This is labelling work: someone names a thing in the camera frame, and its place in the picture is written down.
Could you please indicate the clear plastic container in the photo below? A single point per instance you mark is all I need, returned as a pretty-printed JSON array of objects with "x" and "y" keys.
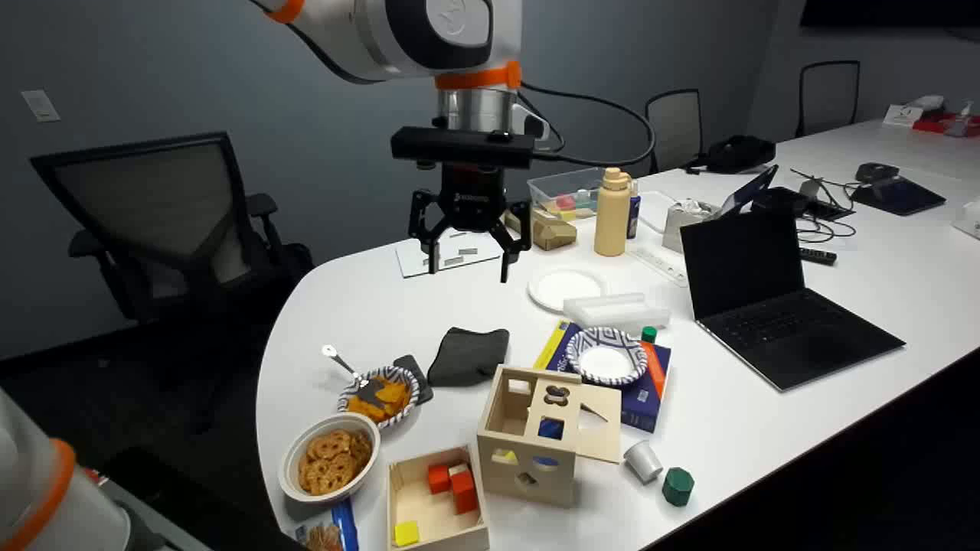
[{"x": 561, "y": 190}]

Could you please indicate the yellow block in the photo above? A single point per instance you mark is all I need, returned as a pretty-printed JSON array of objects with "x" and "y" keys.
[
  {"x": 409, "y": 535},
  {"x": 506, "y": 456}
]

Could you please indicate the patterned small bowl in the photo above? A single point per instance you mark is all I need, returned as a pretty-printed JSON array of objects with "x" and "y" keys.
[{"x": 409, "y": 401}]

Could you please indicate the white round plate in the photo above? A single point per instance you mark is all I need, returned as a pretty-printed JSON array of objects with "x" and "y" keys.
[{"x": 566, "y": 289}]

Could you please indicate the black remote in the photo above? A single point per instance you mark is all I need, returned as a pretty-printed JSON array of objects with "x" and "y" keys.
[{"x": 820, "y": 256}]

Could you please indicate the dark grey folded cloth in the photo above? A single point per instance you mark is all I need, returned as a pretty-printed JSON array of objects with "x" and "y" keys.
[{"x": 467, "y": 356}]

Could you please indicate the black wall screen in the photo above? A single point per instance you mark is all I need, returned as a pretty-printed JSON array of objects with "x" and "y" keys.
[{"x": 891, "y": 14}]

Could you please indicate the wooden open tray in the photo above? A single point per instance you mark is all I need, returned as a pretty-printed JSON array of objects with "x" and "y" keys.
[{"x": 430, "y": 510}]

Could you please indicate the metal spoon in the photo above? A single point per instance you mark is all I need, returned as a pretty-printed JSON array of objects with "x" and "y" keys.
[{"x": 341, "y": 359}]

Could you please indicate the blue artificial intelligence book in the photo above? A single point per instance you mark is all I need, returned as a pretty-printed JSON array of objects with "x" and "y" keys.
[{"x": 645, "y": 399}]

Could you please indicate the white wall light switch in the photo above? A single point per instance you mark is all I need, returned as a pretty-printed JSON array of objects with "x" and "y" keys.
[{"x": 41, "y": 105}]

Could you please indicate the black bag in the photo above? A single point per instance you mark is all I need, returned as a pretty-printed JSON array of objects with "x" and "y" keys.
[{"x": 738, "y": 154}]

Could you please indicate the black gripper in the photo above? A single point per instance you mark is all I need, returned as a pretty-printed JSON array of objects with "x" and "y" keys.
[{"x": 474, "y": 195}]

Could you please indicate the blue striped paper plate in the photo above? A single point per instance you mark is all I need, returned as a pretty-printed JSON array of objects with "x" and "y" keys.
[{"x": 606, "y": 356}]

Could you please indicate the orange food pieces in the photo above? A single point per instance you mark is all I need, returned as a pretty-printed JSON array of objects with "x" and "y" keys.
[{"x": 382, "y": 399}]

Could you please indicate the tan plastic bottle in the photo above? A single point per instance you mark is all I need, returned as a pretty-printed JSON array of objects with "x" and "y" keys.
[{"x": 614, "y": 219}]

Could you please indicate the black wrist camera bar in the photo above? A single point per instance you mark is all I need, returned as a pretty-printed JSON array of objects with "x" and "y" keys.
[{"x": 460, "y": 146}]

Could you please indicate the wooden sliding box lid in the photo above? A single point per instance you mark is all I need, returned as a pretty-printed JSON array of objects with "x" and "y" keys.
[{"x": 602, "y": 439}]

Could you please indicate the small white cup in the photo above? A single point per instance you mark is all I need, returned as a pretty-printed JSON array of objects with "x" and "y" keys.
[{"x": 645, "y": 460}]

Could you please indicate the white foam block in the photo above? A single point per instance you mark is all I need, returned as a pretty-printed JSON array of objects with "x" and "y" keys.
[{"x": 607, "y": 311}]

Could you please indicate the black open laptop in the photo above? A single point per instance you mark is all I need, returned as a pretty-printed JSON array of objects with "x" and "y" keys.
[{"x": 785, "y": 326}]

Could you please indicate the black mesh office chair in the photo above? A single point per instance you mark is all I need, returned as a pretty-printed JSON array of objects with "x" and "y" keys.
[{"x": 156, "y": 202}]

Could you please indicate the grey mesh conference chair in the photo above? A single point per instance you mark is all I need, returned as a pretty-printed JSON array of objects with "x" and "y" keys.
[
  {"x": 674, "y": 127},
  {"x": 827, "y": 97}
]

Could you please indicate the black mouse pad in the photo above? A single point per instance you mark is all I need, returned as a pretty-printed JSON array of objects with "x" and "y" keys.
[{"x": 899, "y": 197}]

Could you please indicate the black computer mouse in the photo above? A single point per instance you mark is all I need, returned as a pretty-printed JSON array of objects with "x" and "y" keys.
[{"x": 876, "y": 174}]

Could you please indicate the white bowl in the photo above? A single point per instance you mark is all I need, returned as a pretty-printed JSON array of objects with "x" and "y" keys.
[{"x": 291, "y": 475}]

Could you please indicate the white adapter box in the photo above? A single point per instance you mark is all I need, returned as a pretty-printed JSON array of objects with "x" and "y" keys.
[{"x": 680, "y": 229}]

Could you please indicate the blue snack bag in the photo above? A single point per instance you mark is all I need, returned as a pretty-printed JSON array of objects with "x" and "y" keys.
[{"x": 330, "y": 532}]

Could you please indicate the wooden shape sorter box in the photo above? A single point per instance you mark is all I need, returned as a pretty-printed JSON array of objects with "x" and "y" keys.
[{"x": 511, "y": 482}]

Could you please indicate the small green cap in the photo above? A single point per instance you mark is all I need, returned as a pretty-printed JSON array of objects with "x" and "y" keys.
[{"x": 647, "y": 335}]

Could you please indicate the black tablet on stand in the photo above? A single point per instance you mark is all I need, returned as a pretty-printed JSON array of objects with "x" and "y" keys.
[{"x": 753, "y": 190}]

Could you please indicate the white small box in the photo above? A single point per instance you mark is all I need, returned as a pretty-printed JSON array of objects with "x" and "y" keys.
[{"x": 908, "y": 113}]

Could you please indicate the red block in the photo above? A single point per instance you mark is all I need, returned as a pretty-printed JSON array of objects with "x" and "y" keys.
[
  {"x": 464, "y": 492},
  {"x": 438, "y": 478}
]

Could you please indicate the green cylinder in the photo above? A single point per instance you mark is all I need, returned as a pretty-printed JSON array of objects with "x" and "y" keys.
[{"x": 678, "y": 487}]

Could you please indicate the blue block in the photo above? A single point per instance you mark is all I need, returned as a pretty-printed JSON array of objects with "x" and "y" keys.
[{"x": 554, "y": 431}]

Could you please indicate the pretzels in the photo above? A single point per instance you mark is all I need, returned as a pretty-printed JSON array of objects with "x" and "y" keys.
[{"x": 335, "y": 460}]

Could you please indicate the red flat item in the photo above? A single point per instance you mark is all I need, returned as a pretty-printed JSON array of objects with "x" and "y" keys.
[{"x": 946, "y": 125}]

